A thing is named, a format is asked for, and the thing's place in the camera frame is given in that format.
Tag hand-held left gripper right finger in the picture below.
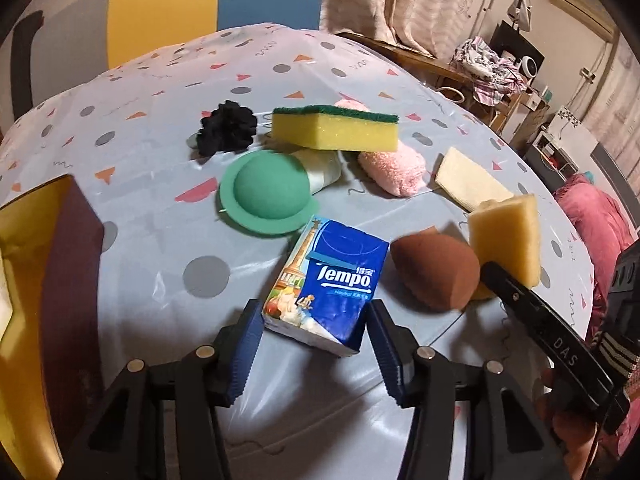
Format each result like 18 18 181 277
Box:
366 300 573 480

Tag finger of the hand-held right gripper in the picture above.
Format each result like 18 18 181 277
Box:
480 260 556 346

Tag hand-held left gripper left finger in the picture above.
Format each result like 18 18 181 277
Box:
59 299 265 480

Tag yellow wedge sponge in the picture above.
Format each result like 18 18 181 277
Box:
467 193 542 291

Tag blue tissue pack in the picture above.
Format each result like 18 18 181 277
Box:
261 214 391 358

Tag pink dishcloth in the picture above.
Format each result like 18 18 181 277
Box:
334 99 427 197

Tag maroon box with yellow inside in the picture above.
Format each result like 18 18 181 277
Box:
0 174 106 480

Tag person's right hand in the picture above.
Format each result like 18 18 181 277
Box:
537 367 616 466

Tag brown makeup sponge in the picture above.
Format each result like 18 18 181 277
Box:
390 226 482 313

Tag pink blanket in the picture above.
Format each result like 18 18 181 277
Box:
555 172 640 361

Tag beige folded cloth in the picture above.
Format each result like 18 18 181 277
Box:
434 146 516 212

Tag patterned plastic tablecloth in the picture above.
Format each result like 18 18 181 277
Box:
0 22 596 480

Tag green hat-shaped sponge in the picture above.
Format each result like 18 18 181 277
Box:
217 150 321 237

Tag white storage cabinet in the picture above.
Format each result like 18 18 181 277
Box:
530 105 601 171

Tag cardboard box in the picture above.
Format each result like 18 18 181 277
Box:
515 87 551 126

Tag pale rolled cloth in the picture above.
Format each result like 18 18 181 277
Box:
290 147 343 195

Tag pink striped curtain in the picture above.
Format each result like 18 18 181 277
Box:
320 0 511 58
590 35 640 161

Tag black scrunchie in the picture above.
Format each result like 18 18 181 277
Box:
189 100 258 158

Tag yellow green scrub sponge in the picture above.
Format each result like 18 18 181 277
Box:
270 105 401 153

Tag white round fan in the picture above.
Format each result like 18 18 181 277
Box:
515 56 542 81

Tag pile of clothes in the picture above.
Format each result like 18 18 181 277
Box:
450 36 531 106

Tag wooden desk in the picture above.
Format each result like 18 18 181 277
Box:
340 32 531 126

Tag black monitor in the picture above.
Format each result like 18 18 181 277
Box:
487 22 545 78

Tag white air conditioner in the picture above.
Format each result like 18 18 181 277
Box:
547 0 616 41

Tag grey yellow blue chair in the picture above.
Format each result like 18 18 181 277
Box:
10 0 323 116

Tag white cable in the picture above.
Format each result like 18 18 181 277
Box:
435 85 466 106

